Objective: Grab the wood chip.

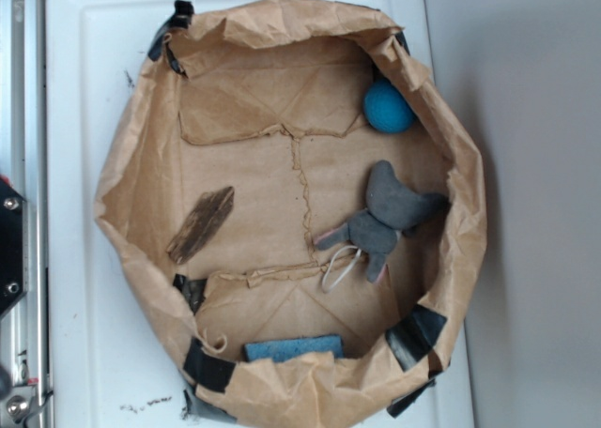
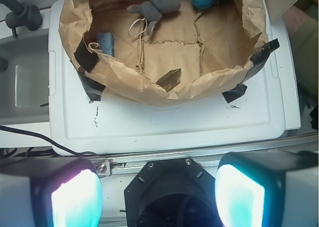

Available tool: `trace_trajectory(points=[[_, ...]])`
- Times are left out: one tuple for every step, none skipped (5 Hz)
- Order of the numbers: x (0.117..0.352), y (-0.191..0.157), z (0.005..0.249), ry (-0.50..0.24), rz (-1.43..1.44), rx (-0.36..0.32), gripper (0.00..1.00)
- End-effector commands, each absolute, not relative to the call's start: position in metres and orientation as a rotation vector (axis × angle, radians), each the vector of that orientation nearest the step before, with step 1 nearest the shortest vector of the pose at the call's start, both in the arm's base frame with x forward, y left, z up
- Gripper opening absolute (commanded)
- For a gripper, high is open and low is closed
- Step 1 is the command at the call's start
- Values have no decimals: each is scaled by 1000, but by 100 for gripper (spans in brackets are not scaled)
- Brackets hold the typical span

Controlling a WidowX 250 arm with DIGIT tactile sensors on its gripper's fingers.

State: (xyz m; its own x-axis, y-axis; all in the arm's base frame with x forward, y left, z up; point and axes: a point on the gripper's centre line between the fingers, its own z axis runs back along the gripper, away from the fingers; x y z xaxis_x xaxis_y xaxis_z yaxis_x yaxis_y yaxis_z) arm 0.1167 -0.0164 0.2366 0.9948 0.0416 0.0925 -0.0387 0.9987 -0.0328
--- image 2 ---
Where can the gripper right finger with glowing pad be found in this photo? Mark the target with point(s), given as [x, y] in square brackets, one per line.
[268, 189]

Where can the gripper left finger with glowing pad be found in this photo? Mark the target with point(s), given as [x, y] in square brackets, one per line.
[49, 192]

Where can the brown wood chip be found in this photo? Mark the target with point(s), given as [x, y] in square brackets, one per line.
[170, 79]

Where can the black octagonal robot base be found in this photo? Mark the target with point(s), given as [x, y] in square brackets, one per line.
[172, 193]

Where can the black tape strip lower right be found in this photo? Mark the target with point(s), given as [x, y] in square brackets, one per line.
[234, 93]

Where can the grey sink basin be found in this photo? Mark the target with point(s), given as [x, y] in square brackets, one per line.
[24, 78]

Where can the black tape piece left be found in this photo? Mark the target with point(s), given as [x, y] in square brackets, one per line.
[88, 61]

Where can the black tape piece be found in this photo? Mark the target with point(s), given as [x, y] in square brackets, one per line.
[260, 58]
[88, 61]

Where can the black tape piece right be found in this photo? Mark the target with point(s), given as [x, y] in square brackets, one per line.
[260, 58]

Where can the brown paper bag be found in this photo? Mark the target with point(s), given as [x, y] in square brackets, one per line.
[212, 47]

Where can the blue sponge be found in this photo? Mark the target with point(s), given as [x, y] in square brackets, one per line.
[106, 42]

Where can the black faucet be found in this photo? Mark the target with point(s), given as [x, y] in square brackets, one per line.
[22, 14]

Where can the cardboard box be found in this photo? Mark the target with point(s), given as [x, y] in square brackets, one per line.
[281, 0]

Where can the grey plush mouse toy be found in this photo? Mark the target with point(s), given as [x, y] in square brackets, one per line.
[152, 11]

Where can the aluminium frame rail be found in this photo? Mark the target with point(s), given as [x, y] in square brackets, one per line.
[207, 156]

